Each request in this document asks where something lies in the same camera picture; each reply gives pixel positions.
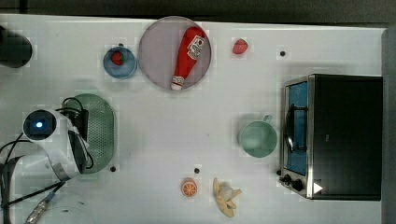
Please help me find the peeled banana toy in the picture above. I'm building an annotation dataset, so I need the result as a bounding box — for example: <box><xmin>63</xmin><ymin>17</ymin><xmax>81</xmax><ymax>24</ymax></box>
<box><xmin>213</xmin><ymin>178</ymin><xmax>242</xmax><ymax>217</ymax></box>

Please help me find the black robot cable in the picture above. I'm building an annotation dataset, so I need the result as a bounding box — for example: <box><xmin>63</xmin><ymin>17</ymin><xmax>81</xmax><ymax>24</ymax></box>
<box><xmin>59</xmin><ymin>96</ymin><xmax>95</xmax><ymax>171</ymax></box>

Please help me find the red strawberry on table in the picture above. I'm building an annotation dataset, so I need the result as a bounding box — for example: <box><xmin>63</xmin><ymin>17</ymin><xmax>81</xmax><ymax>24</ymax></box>
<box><xmin>233</xmin><ymin>39</ymin><xmax>248</xmax><ymax>55</ymax></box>

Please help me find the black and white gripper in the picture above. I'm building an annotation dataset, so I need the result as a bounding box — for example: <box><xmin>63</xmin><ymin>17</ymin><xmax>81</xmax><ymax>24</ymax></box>
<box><xmin>67</xmin><ymin>109</ymin><xmax>89</xmax><ymax>140</ymax></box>

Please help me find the orange half toy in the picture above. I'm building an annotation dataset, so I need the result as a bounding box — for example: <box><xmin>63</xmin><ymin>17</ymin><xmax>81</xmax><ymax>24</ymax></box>
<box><xmin>180</xmin><ymin>178</ymin><xmax>198</xmax><ymax>197</ymax></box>

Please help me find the mint green cup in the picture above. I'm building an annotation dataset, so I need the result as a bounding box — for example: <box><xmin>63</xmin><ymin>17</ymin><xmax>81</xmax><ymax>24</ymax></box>
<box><xmin>238</xmin><ymin>115</ymin><xmax>277</xmax><ymax>158</ymax></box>

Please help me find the blue bowl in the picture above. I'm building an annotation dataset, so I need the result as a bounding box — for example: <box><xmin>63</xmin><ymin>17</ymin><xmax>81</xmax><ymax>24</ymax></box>
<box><xmin>103</xmin><ymin>46</ymin><xmax>137</xmax><ymax>79</ymax></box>

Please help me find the black cylinder post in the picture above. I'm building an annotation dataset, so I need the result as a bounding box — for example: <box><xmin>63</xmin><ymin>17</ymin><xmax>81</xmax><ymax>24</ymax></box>
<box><xmin>0</xmin><ymin>26</ymin><xmax>33</xmax><ymax>68</ymax></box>

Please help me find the large grey round plate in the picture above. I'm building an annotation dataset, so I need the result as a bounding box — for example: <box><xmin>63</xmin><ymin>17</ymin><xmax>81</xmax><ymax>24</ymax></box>
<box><xmin>138</xmin><ymin>16</ymin><xmax>212</xmax><ymax>91</ymax></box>

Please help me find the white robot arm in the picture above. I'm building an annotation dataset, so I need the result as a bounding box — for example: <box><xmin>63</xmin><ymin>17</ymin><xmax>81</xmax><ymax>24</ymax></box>
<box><xmin>1</xmin><ymin>109</ymin><xmax>89</xmax><ymax>224</ymax></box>

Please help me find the black and steel toaster oven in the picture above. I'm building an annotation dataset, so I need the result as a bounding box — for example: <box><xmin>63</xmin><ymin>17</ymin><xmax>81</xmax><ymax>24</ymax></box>
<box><xmin>277</xmin><ymin>74</ymin><xmax>383</xmax><ymax>201</ymax></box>

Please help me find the red strawberry in bowl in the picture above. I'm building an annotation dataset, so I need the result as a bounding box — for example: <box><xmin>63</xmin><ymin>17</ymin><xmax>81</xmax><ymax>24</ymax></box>
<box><xmin>111</xmin><ymin>51</ymin><xmax>124</xmax><ymax>66</ymax></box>

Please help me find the red ketchup bottle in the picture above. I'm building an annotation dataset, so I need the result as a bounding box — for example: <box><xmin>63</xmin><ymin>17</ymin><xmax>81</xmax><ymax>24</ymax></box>
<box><xmin>171</xmin><ymin>26</ymin><xmax>205</xmax><ymax>91</ymax></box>

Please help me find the mint green oval strainer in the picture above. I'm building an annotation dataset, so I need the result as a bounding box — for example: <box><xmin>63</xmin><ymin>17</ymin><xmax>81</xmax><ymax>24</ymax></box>
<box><xmin>62</xmin><ymin>93</ymin><xmax>115</xmax><ymax>175</ymax></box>

